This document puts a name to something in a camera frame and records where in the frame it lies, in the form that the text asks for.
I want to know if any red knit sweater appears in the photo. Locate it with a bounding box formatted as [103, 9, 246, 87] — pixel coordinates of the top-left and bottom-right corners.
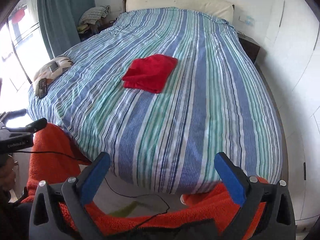
[122, 54, 178, 94]

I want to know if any orange fleece clothing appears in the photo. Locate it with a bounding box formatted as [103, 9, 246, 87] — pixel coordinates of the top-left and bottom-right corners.
[21, 122, 270, 240]

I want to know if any pile of striped clothes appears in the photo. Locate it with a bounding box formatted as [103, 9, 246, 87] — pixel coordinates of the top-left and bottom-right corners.
[77, 5, 111, 34]

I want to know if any person's left hand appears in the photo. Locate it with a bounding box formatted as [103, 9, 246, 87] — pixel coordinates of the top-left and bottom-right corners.
[0, 155, 16, 191]

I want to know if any black smartphone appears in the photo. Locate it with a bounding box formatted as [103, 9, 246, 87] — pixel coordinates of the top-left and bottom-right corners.
[38, 78, 48, 100]

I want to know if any patterned beige pillow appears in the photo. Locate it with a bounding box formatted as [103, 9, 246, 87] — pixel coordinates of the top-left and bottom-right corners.
[32, 56, 74, 96]

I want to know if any striped blue green bedspread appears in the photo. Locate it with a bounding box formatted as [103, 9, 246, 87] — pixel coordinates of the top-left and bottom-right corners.
[28, 7, 283, 194]

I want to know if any teal window curtain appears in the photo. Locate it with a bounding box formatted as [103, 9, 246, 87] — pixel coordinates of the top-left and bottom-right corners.
[37, 0, 95, 59]

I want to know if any white wardrobe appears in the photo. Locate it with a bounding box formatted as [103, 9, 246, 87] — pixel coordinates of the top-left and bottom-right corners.
[258, 0, 319, 230]

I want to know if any dark wooden nightstand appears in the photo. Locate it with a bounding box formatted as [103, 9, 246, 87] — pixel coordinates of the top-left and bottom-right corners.
[237, 33, 261, 64]

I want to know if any cream bed headboard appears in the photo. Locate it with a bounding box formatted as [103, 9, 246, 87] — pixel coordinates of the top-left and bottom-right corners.
[123, 0, 234, 23]

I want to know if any white wall socket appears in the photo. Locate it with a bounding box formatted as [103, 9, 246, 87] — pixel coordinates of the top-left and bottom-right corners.
[239, 15, 255, 26]

